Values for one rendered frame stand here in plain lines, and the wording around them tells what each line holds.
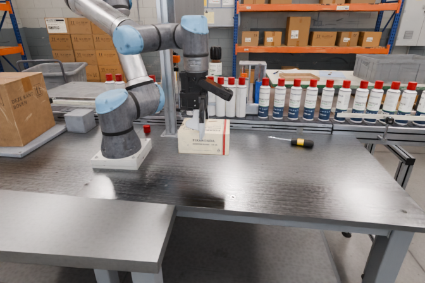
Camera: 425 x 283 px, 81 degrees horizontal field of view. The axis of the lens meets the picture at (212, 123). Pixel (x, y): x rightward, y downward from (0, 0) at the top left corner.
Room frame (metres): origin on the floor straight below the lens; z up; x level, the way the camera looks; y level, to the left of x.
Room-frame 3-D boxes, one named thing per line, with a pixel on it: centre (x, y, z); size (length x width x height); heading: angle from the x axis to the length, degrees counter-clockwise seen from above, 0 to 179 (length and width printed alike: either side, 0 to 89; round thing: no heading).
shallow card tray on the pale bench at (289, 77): (2.53, -0.87, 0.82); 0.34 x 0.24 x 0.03; 91
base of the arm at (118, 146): (0.88, 0.36, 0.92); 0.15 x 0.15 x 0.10
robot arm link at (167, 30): (0.82, 0.14, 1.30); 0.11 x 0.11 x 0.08; 48
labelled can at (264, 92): (1.21, -0.26, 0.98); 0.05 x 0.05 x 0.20
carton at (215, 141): (0.76, 0.02, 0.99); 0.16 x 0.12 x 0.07; 85
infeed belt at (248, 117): (1.27, 0.23, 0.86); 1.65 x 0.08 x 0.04; 83
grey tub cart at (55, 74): (3.17, 1.98, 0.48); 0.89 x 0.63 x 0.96; 14
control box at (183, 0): (1.18, 0.13, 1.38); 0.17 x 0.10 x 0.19; 138
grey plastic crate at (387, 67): (2.49, -1.79, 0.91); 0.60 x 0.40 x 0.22; 89
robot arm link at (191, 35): (0.76, 0.05, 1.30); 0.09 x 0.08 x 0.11; 48
